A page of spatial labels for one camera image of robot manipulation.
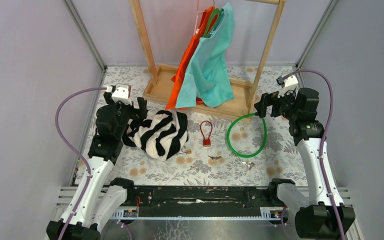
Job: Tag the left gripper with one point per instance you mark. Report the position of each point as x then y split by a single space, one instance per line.
136 113

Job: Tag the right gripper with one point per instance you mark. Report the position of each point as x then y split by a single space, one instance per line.
266 100

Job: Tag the green lock silver keys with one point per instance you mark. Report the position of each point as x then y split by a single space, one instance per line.
249 164

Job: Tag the red cable lock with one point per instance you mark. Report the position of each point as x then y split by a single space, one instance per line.
206 129

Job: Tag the brass padlock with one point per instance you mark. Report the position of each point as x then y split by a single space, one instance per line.
185 152

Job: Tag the small silver keys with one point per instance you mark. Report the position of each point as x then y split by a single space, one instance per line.
192 168

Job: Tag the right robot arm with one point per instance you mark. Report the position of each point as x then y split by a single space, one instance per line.
322 215

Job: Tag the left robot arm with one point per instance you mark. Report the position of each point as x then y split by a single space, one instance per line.
86 214

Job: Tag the wooden clothes rack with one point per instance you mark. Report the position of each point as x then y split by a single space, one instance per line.
160 84

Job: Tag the orange shirt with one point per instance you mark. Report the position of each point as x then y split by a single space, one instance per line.
178 78

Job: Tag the black white striped plush cloth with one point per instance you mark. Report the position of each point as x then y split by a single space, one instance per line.
161 136

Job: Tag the teal shirt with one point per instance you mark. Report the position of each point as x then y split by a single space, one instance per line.
206 77

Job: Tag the green clothes hanger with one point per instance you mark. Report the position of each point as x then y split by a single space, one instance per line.
213 21

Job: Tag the pink clothes hanger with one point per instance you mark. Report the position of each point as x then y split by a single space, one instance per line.
198 15

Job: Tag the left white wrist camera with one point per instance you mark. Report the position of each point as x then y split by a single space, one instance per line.
119 93

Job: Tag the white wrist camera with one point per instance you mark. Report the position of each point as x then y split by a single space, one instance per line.
119 93
288 84

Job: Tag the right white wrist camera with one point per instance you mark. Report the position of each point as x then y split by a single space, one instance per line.
288 84

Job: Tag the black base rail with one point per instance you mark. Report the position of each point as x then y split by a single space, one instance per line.
229 196

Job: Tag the white slotted cable duct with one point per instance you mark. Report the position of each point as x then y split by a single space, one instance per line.
199 213

